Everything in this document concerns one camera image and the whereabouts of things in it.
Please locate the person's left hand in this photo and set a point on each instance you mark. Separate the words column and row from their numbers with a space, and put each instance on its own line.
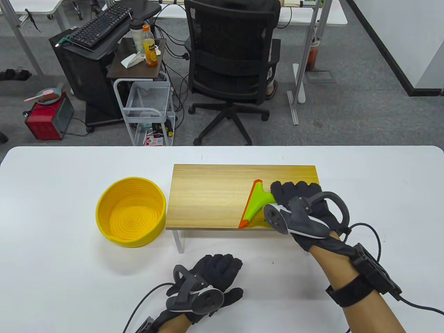
column 216, row 269

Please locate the person's right hand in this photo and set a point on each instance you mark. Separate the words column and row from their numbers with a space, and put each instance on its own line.
column 295, row 190

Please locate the green orange scraper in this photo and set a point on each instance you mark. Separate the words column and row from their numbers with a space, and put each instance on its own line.
column 256, row 201

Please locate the wooden tabletop organizer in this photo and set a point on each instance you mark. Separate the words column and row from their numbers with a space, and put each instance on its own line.
column 208, row 197

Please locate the yellow fabric basket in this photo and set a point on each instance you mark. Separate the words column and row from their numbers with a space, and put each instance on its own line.
column 130, row 222

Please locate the person's right forearm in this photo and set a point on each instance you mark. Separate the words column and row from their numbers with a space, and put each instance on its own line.
column 367, row 319

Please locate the person's left forearm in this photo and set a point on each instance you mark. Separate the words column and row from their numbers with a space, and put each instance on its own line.
column 173, row 326

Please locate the grey tracking controller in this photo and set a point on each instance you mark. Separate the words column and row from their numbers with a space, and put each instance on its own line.
column 204, row 301
column 305, row 222

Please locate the grey floor plate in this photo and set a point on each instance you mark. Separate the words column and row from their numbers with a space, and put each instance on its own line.
column 321, row 77

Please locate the red card box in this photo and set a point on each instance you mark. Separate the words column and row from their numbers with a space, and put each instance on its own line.
column 154, row 141

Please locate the black mesh office chair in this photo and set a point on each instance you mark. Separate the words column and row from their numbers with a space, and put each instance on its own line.
column 229, row 52

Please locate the white desk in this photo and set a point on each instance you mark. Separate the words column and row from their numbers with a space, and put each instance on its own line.
column 34, row 7
column 333, row 19

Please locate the small wooden side table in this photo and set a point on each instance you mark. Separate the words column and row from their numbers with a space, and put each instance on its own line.
column 138, row 71

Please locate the orange juice bottle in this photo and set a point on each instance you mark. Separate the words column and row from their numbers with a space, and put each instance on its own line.
column 150, row 52

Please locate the white crumpled tissue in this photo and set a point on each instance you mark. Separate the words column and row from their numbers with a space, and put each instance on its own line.
column 130, row 61

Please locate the grey water bottle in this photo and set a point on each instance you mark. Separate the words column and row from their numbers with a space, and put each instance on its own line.
column 136, row 38

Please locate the red toaster oven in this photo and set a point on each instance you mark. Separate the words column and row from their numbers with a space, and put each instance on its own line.
column 41, row 121

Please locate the black rolling computer stand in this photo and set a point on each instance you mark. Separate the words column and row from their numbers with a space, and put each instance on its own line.
column 79, row 76

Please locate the teal plate with food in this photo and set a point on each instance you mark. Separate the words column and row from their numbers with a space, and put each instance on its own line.
column 52, row 99

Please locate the pink spatula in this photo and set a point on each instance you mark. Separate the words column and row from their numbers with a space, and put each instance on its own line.
column 45, row 93

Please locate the black keyboard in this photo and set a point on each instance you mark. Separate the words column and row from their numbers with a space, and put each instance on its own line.
column 100, row 26

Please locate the black shoe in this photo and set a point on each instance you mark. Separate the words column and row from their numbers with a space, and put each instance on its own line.
column 23, row 74
column 7, row 74

